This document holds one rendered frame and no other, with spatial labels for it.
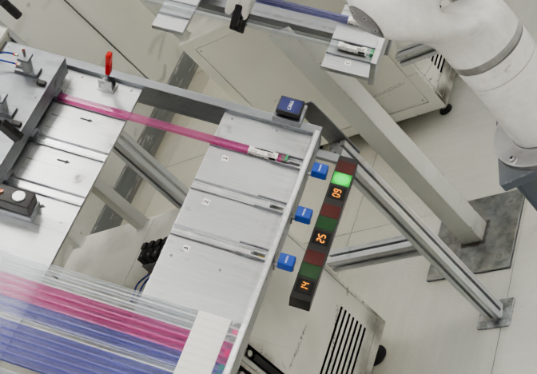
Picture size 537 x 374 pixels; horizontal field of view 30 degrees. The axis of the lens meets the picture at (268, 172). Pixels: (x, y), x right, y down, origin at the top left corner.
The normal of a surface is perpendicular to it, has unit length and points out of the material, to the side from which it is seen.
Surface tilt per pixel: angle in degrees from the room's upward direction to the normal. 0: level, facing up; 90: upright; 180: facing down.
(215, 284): 44
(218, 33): 90
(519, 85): 90
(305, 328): 90
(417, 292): 0
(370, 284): 0
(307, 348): 90
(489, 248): 0
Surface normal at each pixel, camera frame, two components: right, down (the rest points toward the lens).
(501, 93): -0.21, 0.73
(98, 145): 0.04, -0.58
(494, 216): -0.63, -0.61
